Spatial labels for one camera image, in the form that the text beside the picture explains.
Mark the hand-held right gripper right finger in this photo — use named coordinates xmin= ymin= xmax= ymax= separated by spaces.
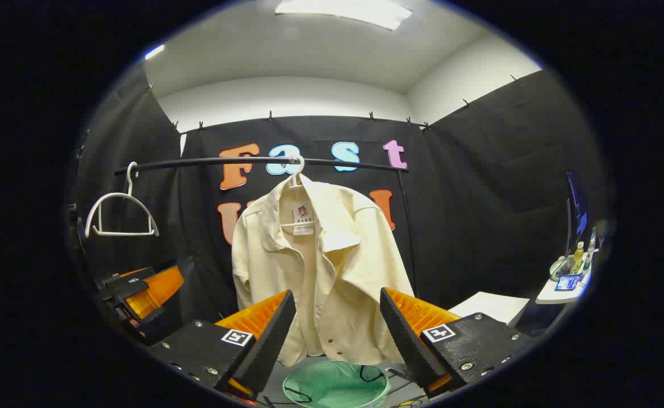
xmin=379 ymin=287 xmax=536 ymax=397

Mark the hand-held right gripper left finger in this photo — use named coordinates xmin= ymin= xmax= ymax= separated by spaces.
xmin=149 ymin=289 xmax=297 ymax=400

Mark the green laundry hamper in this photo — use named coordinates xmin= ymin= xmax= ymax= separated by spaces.
xmin=282 ymin=360 xmax=392 ymax=408

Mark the cream shirt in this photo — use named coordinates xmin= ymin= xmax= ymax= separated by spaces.
xmin=231 ymin=173 xmax=415 ymax=368

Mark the white clothes hanger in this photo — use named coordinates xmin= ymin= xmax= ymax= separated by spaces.
xmin=280 ymin=154 xmax=316 ymax=229
xmin=84 ymin=161 xmax=160 ymax=239

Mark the white box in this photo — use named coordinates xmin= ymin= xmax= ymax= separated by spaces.
xmin=448 ymin=291 xmax=531 ymax=327

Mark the white side table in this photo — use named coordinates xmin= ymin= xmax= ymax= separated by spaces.
xmin=536 ymin=265 xmax=593 ymax=305

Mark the black backdrop cloth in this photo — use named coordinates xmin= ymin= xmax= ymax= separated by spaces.
xmin=68 ymin=62 xmax=610 ymax=343

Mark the grey bowl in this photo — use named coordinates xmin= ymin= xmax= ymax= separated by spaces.
xmin=549 ymin=256 xmax=574 ymax=282

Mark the clear green-capped bottle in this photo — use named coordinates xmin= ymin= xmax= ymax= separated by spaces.
xmin=583 ymin=227 xmax=598 ymax=274

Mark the black computer monitor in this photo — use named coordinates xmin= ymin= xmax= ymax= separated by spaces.
xmin=564 ymin=168 xmax=589 ymax=257

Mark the large ceiling light panel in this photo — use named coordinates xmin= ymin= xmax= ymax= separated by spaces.
xmin=275 ymin=0 xmax=413 ymax=31

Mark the black clothes rail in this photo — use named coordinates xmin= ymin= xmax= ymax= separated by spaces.
xmin=113 ymin=157 xmax=417 ymax=296

